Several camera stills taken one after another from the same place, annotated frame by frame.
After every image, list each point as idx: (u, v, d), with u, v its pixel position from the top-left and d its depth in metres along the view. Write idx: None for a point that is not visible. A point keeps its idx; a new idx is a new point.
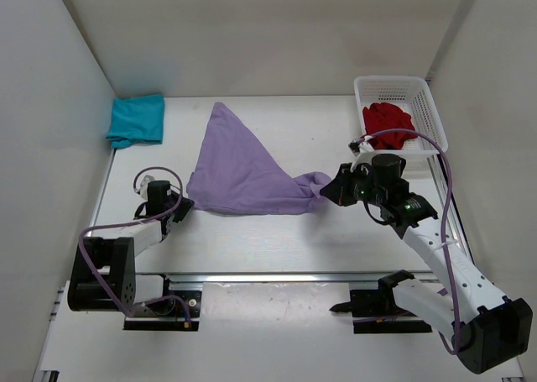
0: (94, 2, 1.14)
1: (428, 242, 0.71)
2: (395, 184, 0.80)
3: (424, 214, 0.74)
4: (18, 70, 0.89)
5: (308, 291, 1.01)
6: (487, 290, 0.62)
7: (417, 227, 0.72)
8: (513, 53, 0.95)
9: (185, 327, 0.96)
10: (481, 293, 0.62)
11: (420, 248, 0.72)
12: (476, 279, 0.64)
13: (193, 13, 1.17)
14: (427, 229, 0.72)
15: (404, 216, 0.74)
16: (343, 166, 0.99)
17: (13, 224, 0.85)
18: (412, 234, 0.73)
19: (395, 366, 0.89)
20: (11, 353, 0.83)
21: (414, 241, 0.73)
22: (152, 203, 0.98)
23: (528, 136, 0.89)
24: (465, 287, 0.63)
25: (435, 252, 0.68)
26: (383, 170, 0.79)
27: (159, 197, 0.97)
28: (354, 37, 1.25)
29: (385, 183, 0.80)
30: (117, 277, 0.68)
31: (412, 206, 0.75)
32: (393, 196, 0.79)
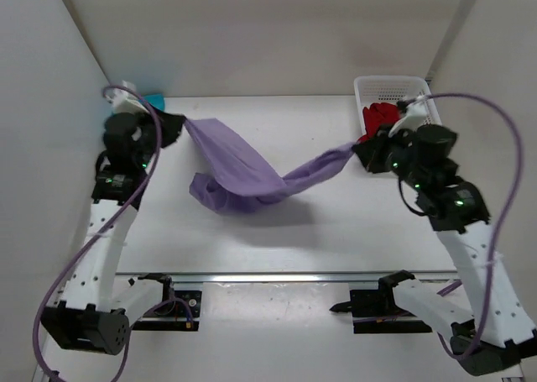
0: (94, 1, 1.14)
1: (471, 255, 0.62)
2: (440, 164, 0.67)
3: (474, 215, 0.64)
4: (18, 70, 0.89)
5: (307, 291, 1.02)
6: (518, 320, 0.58)
7: (464, 233, 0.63)
8: (514, 53, 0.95)
9: (185, 327, 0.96)
10: (511, 323, 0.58)
11: (461, 258, 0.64)
12: (512, 306, 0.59)
13: (193, 13, 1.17)
14: (474, 238, 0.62)
15: (453, 213, 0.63)
16: (383, 128, 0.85)
17: (13, 224, 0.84)
18: (454, 238, 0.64)
19: (395, 366, 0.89)
20: (11, 354, 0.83)
21: (452, 243, 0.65)
22: (115, 156, 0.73)
23: (528, 136, 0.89)
24: (497, 314, 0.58)
25: (477, 270, 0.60)
26: (428, 152, 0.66)
27: (121, 146, 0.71)
28: (354, 37, 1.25)
29: (426, 164, 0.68)
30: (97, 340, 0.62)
31: (464, 201, 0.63)
32: (437, 183, 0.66)
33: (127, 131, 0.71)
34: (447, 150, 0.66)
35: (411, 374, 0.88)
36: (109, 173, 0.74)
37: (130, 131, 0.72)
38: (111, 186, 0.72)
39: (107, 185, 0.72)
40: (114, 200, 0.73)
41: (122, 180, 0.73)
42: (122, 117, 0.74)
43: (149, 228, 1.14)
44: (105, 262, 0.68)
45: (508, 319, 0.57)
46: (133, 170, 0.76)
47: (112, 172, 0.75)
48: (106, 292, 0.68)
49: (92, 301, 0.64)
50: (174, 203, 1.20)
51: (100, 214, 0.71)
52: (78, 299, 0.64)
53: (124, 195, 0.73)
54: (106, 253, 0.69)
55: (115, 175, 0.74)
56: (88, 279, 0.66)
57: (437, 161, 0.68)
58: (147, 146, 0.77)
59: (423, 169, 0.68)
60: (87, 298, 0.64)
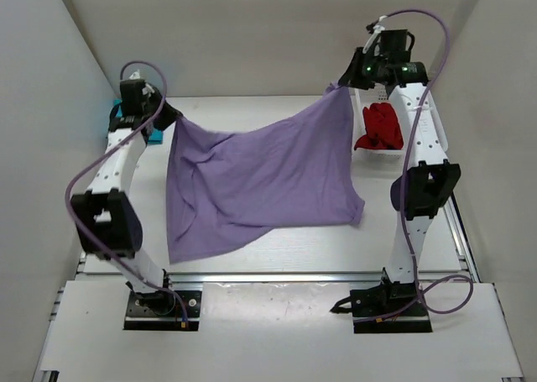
0: (95, 2, 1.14)
1: (406, 102, 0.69)
2: (398, 52, 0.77)
3: (415, 78, 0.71)
4: (19, 70, 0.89)
5: (307, 291, 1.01)
6: (434, 151, 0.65)
7: (404, 88, 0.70)
8: (513, 53, 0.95)
9: (181, 327, 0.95)
10: (429, 152, 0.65)
11: (398, 110, 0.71)
12: (431, 141, 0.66)
13: (194, 14, 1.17)
14: (410, 91, 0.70)
15: (398, 73, 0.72)
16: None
17: (14, 222, 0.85)
18: (397, 94, 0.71)
19: (395, 366, 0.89)
20: (11, 353, 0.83)
21: (397, 102, 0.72)
22: (127, 97, 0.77)
23: (528, 136, 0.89)
24: (418, 144, 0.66)
25: (409, 112, 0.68)
26: (389, 39, 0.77)
27: (136, 88, 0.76)
28: (354, 38, 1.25)
29: (387, 49, 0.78)
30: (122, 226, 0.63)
31: (409, 67, 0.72)
32: (392, 60, 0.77)
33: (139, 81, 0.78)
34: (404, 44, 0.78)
35: (412, 373, 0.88)
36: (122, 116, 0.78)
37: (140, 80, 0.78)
38: (124, 122, 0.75)
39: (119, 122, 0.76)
40: (126, 128, 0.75)
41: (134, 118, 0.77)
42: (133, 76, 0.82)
43: (151, 227, 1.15)
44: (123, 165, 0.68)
45: (426, 149, 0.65)
46: (142, 112, 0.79)
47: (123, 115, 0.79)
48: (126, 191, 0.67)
49: (116, 187, 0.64)
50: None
51: (117, 137, 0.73)
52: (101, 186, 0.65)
53: (134, 124, 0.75)
54: (126, 159, 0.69)
55: (127, 116, 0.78)
56: (112, 174, 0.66)
57: (395, 48, 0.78)
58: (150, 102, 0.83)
59: (384, 54, 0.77)
60: (111, 185, 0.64)
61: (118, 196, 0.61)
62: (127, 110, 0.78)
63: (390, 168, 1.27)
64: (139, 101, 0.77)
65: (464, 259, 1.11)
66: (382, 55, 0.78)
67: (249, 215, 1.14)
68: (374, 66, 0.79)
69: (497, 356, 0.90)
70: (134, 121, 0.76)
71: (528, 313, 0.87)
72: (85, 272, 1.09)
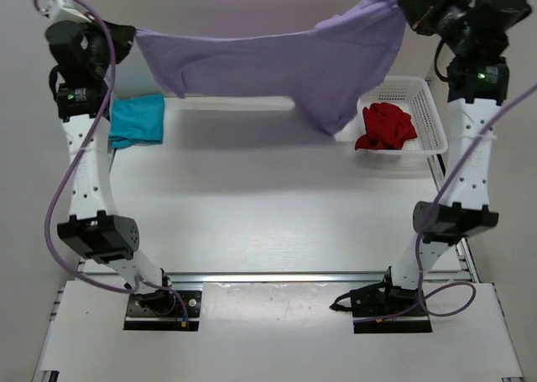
0: (95, 2, 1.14)
1: (466, 122, 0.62)
2: (495, 35, 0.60)
3: (488, 91, 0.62)
4: (19, 70, 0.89)
5: (307, 291, 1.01)
6: (476, 192, 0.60)
7: (469, 106, 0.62)
8: (513, 54, 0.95)
9: (181, 327, 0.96)
10: (470, 191, 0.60)
11: (458, 126, 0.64)
12: (479, 179, 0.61)
13: (194, 14, 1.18)
14: (477, 111, 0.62)
15: (468, 84, 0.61)
16: None
17: (14, 223, 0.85)
18: (459, 108, 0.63)
19: (395, 366, 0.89)
20: (11, 353, 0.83)
21: (458, 116, 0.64)
22: (68, 67, 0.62)
23: (528, 136, 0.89)
24: (461, 180, 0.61)
25: (464, 137, 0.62)
26: (487, 25, 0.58)
27: (75, 54, 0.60)
28: None
29: (478, 33, 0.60)
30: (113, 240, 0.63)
31: (486, 76, 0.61)
32: (477, 49, 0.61)
33: (73, 37, 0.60)
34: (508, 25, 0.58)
35: (412, 373, 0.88)
36: (69, 89, 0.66)
37: (76, 36, 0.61)
38: (75, 101, 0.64)
39: (70, 102, 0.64)
40: (83, 113, 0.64)
41: (85, 92, 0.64)
42: (62, 24, 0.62)
43: (151, 227, 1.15)
44: (100, 172, 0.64)
45: (467, 189, 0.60)
46: (94, 81, 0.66)
47: (70, 88, 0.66)
48: (110, 202, 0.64)
49: (100, 206, 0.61)
50: (174, 202, 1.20)
51: (78, 129, 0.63)
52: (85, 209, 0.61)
53: (91, 107, 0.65)
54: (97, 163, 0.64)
55: (75, 88, 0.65)
56: (91, 191, 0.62)
57: (492, 31, 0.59)
58: (98, 58, 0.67)
59: (477, 34, 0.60)
60: (96, 207, 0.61)
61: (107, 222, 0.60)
62: (75, 81, 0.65)
63: (389, 168, 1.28)
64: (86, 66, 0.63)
65: (464, 259, 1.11)
66: (473, 34, 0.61)
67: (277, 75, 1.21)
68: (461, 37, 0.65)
69: (497, 356, 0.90)
70: (86, 95, 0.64)
71: (528, 313, 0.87)
72: (85, 272, 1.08)
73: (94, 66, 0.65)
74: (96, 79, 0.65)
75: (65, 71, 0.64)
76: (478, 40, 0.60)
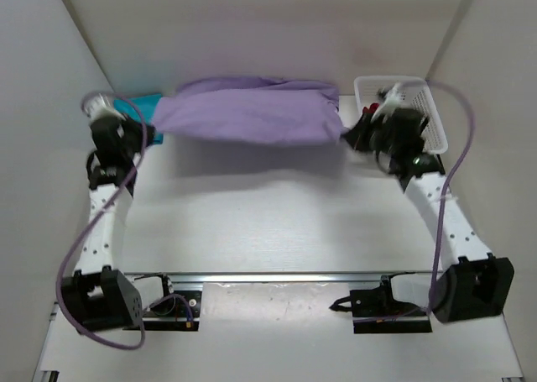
0: (94, 2, 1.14)
1: (427, 193, 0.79)
2: (410, 138, 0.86)
3: (431, 168, 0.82)
4: (19, 71, 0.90)
5: (308, 291, 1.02)
6: (471, 243, 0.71)
7: (420, 180, 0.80)
8: (513, 52, 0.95)
9: (185, 327, 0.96)
10: (466, 244, 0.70)
11: (421, 201, 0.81)
12: (465, 232, 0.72)
13: (193, 14, 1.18)
14: (430, 183, 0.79)
15: (411, 169, 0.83)
16: (367, 109, 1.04)
17: (14, 222, 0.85)
18: (414, 185, 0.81)
19: (394, 366, 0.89)
20: (11, 353, 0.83)
21: (417, 194, 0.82)
22: (104, 150, 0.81)
23: (527, 134, 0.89)
24: (451, 238, 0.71)
25: (431, 202, 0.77)
26: (404, 126, 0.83)
27: (111, 141, 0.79)
28: (353, 38, 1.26)
29: (404, 138, 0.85)
30: (116, 301, 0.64)
31: (420, 160, 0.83)
32: (407, 148, 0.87)
33: (112, 128, 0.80)
34: (416, 129, 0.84)
35: (412, 374, 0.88)
36: (101, 168, 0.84)
37: (114, 127, 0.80)
38: (106, 176, 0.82)
39: (101, 175, 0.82)
40: (109, 184, 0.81)
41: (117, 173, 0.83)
42: (101, 118, 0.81)
43: (150, 228, 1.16)
44: (112, 233, 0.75)
45: (461, 243, 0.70)
46: (122, 161, 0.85)
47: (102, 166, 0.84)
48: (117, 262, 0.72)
49: (106, 263, 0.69)
50: (174, 202, 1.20)
51: (101, 196, 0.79)
52: (93, 265, 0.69)
53: (117, 179, 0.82)
54: (112, 224, 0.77)
55: (107, 168, 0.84)
56: (101, 248, 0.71)
57: (410, 135, 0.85)
58: (129, 144, 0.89)
59: (398, 138, 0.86)
60: (102, 263, 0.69)
61: (113, 274, 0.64)
62: (108, 160, 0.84)
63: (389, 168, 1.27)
64: (121, 154, 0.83)
65: None
66: (395, 137, 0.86)
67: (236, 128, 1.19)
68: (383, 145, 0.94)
69: (495, 356, 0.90)
70: (117, 173, 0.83)
71: (528, 312, 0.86)
72: None
73: (126, 152, 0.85)
74: (126, 160, 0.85)
75: (101, 155, 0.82)
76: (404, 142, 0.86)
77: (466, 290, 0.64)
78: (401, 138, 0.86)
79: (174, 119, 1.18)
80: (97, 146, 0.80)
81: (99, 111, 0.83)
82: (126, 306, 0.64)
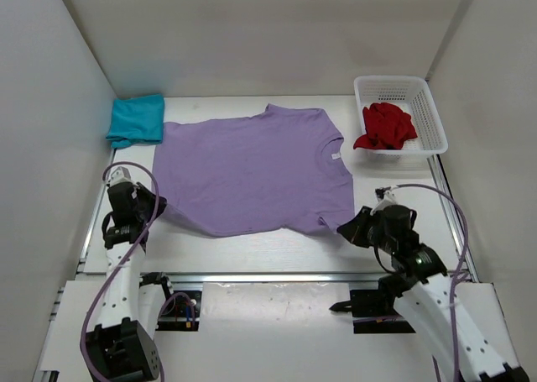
0: (94, 2, 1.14)
1: (436, 300, 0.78)
2: (404, 236, 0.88)
3: (434, 270, 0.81)
4: (18, 70, 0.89)
5: (308, 292, 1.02)
6: (487, 354, 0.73)
7: (428, 284, 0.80)
8: (513, 53, 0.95)
9: (185, 327, 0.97)
10: (482, 358, 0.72)
11: (428, 304, 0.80)
12: (479, 344, 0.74)
13: (193, 13, 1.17)
14: (435, 287, 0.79)
15: (414, 267, 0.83)
16: (371, 226, 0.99)
17: (13, 223, 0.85)
18: (422, 290, 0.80)
19: (394, 366, 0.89)
20: (10, 354, 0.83)
21: (423, 295, 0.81)
22: (120, 211, 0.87)
23: (527, 135, 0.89)
24: (469, 351, 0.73)
25: (443, 311, 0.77)
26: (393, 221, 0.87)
27: (126, 201, 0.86)
28: (354, 38, 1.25)
29: (397, 234, 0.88)
30: (132, 353, 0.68)
31: (423, 260, 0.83)
32: (404, 245, 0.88)
33: (127, 190, 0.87)
34: (408, 223, 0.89)
35: (411, 374, 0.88)
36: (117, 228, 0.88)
37: (129, 190, 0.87)
38: (120, 234, 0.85)
39: (116, 234, 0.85)
40: (125, 241, 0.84)
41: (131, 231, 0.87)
42: (117, 185, 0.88)
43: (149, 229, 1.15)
44: (128, 285, 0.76)
45: (478, 354, 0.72)
46: (135, 221, 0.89)
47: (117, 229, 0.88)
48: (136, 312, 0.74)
49: (126, 315, 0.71)
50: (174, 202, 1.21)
51: (117, 253, 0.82)
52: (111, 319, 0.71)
53: (131, 236, 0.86)
54: (129, 278, 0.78)
55: (122, 227, 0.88)
56: (119, 300, 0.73)
57: (403, 230, 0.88)
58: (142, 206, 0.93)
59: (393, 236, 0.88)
60: (122, 315, 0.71)
61: (132, 327, 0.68)
62: (123, 222, 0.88)
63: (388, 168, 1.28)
64: (133, 212, 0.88)
65: (464, 259, 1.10)
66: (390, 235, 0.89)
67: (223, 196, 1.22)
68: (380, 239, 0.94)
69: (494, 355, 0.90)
70: (131, 231, 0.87)
71: (527, 312, 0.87)
72: (85, 272, 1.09)
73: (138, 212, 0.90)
74: (138, 221, 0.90)
75: (117, 217, 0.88)
76: (399, 240, 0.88)
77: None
78: (393, 234, 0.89)
79: (185, 201, 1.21)
80: (113, 208, 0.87)
81: (119, 179, 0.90)
82: (144, 358, 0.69)
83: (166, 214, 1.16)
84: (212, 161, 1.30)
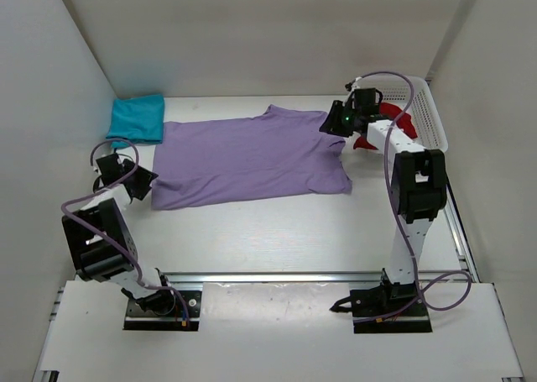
0: (94, 3, 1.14)
1: (379, 129, 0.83)
2: (368, 106, 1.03)
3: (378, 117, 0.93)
4: (18, 70, 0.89)
5: (307, 292, 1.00)
6: (412, 146, 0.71)
7: (375, 123, 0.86)
8: (514, 52, 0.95)
9: (184, 327, 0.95)
10: (408, 147, 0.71)
11: (377, 139, 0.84)
12: (407, 140, 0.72)
13: (195, 14, 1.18)
14: (381, 123, 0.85)
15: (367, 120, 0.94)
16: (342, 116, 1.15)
17: (13, 222, 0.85)
18: (372, 130, 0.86)
19: (394, 366, 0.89)
20: (10, 354, 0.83)
21: (374, 136, 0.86)
22: (106, 174, 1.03)
23: (527, 134, 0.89)
24: (396, 145, 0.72)
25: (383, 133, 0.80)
26: (362, 93, 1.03)
27: (112, 163, 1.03)
28: (355, 39, 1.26)
29: (362, 103, 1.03)
30: (117, 230, 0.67)
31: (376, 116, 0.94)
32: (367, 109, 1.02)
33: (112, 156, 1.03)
34: (372, 96, 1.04)
35: (412, 373, 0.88)
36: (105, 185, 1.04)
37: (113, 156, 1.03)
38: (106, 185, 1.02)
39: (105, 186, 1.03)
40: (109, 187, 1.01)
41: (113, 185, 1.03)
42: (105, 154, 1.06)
43: (151, 229, 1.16)
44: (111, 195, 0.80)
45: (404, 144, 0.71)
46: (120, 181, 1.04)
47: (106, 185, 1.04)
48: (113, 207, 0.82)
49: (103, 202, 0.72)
50: (177, 209, 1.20)
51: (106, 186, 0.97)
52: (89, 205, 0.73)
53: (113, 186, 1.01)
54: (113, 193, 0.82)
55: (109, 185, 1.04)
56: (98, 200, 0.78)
57: (367, 102, 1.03)
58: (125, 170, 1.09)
59: (358, 107, 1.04)
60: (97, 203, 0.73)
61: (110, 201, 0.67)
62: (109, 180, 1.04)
63: None
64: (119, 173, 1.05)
65: (464, 259, 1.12)
66: (357, 107, 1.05)
67: (225, 192, 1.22)
68: (351, 118, 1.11)
69: (495, 355, 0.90)
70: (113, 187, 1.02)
71: (529, 311, 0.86)
72: None
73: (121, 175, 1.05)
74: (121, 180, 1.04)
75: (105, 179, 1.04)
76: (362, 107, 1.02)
77: (411, 179, 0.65)
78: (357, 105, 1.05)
79: (184, 197, 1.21)
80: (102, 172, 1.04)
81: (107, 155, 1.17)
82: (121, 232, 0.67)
83: (164, 203, 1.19)
84: (213, 161, 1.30)
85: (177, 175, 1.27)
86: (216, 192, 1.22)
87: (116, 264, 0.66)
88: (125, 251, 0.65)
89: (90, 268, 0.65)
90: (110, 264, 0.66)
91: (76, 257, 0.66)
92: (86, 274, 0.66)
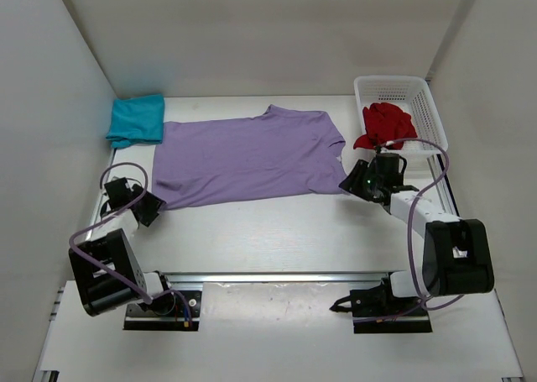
0: (94, 3, 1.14)
1: (404, 199, 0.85)
2: (392, 174, 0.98)
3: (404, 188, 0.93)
4: (17, 70, 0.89)
5: (308, 291, 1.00)
6: (444, 215, 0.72)
7: (398, 194, 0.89)
8: (514, 53, 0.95)
9: (185, 327, 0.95)
10: (439, 216, 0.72)
11: (403, 210, 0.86)
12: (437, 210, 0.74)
13: (195, 13, 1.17)
14: (406, 195, 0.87)
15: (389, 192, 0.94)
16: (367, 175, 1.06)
17: (13, 222, 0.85)
18: (396, 201, 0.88)
19: (394, 366, 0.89)
20: (9, 354, 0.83)
21: (398, 206, 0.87)
22: (115, 198, 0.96)
23: (527, 134, 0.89)
24: (426, 214, 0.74)
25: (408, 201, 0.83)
26: (384, 160, 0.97)
27: (122, 187, 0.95)
28: (355, 39, 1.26)
29: (383, 172, 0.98)
30: (123, 264, 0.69)
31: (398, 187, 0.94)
32: (388, 179, 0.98)
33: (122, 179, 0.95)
34: (396, 164, 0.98)
35: (412, 373, 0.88)
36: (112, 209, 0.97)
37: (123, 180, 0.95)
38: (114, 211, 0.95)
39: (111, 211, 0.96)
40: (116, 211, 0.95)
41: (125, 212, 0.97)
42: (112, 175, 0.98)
43: (151, 229, 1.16)
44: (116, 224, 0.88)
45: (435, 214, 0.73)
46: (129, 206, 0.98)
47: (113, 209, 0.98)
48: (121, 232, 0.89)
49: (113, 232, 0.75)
50: (177, 210, 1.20)
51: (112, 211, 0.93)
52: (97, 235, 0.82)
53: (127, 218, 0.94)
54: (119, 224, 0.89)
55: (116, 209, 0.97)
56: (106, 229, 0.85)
57: (389, 170, 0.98)
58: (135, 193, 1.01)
59: (379, 173, 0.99)
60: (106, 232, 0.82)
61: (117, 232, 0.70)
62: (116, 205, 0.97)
63: None
64: (128, 197, 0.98)
65: None
66: (378, 173, 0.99)
67: (225, 192, 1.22)
68: (372, 182, 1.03)
69: (495, 355, 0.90)
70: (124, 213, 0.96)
71: (529, 311, 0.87)
72: None
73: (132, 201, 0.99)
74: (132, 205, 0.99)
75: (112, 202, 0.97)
76: (383, 175, 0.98)
77: (448, 255, 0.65)
78: (382, 170, 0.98)
79: (183, 196, 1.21)
80: (109, 196, 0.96)
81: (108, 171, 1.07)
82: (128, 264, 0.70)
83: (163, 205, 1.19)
84: (213, 161, 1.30)
85: (176, 175, 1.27)
86: (216, 191, 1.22)
87: (122, 297, 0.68)
88: (135, 285, 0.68)
89: (97, 302, 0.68)
90: (117, 297, 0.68)
91: (84, 291, 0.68)
92: (93, 308, 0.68)
